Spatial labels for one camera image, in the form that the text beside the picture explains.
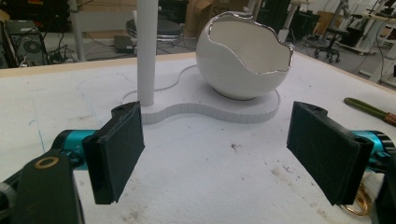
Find dark flat device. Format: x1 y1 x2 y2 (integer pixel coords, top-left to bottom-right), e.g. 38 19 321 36
113 35 135 54

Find black computer tower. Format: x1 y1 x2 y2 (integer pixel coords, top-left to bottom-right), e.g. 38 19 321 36
2 20 49 68

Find white egg-shaped bowl silver rim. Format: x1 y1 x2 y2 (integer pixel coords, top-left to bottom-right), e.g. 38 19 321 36
195 11 294 101

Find cardboard box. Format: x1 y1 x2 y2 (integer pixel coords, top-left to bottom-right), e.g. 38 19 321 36
185 0 220 38

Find white stand with pole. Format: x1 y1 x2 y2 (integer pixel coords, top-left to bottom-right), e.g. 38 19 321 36
122 0 281 125

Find black office chair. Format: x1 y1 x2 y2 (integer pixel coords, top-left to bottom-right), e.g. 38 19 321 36
313 27 351 64

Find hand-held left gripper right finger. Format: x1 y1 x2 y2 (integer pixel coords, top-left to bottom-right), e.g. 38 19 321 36
286 101 396 206

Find black round stool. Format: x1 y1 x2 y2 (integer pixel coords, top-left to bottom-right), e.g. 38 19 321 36
125 18 185 43

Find white desk frame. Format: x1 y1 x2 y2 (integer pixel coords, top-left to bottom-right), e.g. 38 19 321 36
68 0 138 63

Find green-handled pliers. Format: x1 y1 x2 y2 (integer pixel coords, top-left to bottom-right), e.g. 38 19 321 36
343 97 396 127

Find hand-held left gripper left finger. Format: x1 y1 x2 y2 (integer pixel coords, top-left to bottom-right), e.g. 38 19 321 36
54 101 146 205

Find gold metal ring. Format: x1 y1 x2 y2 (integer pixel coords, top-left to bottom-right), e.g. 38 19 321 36
340 183 373 217

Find black cable bundle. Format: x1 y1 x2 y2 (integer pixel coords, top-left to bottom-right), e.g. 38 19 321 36
46 43 74 64

